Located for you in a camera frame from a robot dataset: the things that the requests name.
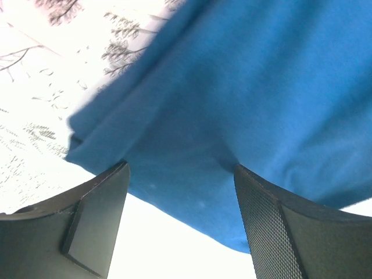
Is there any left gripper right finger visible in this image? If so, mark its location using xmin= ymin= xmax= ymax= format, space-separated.
xmin=234 ymin=165 xmax=371 ymax=278

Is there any floral table mat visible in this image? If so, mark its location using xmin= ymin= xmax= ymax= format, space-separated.
xmin=0 ymin=0 xmax=372 ymax=279

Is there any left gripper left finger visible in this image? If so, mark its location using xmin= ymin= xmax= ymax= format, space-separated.
xmin=1 ymin=162 xmax=130 ymax=279

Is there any dark blue t shirt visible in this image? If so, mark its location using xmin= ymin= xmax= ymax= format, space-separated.
xmin=66 ymin=1 xmax=371 ymax=253

